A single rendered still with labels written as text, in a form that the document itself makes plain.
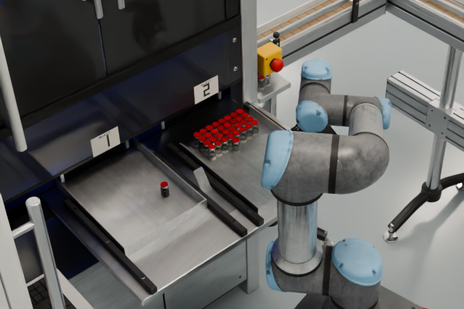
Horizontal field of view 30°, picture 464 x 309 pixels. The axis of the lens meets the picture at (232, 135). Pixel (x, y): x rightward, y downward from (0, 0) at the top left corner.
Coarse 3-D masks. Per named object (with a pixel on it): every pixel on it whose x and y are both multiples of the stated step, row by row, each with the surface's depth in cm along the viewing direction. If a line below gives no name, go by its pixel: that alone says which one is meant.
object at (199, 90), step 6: (216, 78) 245; (204, 84) 243; (210, 84) 245; (216, 84) 247; (198, 90) 243; (210, 90) 246; (216, 90) 248; (198, 96) 244; (210, 96) 247; (198, 102) 245
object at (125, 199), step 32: (128, 160) 244; (160, 160) 238; (64, 192) 233; (96, 192) 234; (128, 192) 234; (160, 192) 234; (192, 192) 231; (96, 224) 223; (128, 224) 225; (160, 224) 225
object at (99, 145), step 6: (108, 132) 228; (114, 132) 229; (96, 138) 226; (102, 138) 227; (114, 138) 230; (96, 144) 227; (102, 144) 229; (114, 144) 231; (96, 150) 228; (102, 150) 230
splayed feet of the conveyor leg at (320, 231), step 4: (272, 224) 330; (276, 224) 331; (320, 228) 331; (320, 232) 330; (324, 232) 330; (320, 236) 330; (324, 236) 330; (320, 240) 336; (324, 240) 330; (328, 240) 335; (324, 244) 334; (328, 244) 334; (332, 244) 334
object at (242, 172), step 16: (256, 112) 254; (272, 128) 251; (256, 144) 247; (208, 160) 243; (224, 160) 243; (240, 160) 242; (256, 160) 242; (224, 176) 238; (240, 176) 238; (256, 176) 237; (240, 192) 228; (256, 192) 233; (256, 208) 224; (272, 208) 228
